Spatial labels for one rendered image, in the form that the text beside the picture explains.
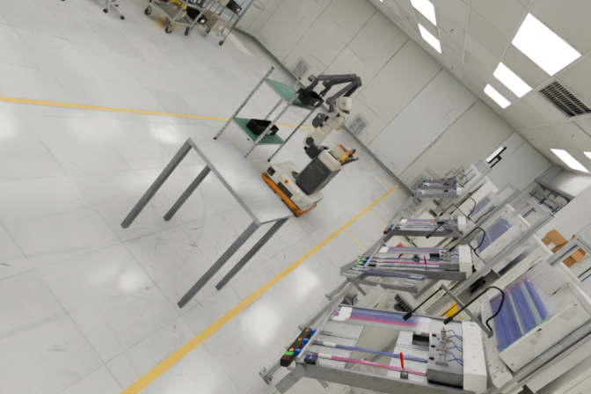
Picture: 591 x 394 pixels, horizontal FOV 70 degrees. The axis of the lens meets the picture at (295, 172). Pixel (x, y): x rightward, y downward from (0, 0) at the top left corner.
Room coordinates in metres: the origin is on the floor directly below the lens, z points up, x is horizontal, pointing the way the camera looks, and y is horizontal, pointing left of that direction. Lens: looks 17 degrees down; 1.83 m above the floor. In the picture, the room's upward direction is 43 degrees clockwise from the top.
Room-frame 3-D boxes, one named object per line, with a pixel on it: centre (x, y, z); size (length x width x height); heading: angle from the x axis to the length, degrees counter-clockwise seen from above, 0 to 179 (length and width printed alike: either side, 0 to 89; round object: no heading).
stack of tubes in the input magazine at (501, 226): (3.16, -1.43, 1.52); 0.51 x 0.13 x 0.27; 168
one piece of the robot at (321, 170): (4.91, -0.19, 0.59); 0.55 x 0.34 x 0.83; 169
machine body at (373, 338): (3.19, -1.56, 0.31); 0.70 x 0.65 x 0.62; 168
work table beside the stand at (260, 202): (2.50, 0.22, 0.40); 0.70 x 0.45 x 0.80; 73
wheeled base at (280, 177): (4.93, -0.10, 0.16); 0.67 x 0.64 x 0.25; 79
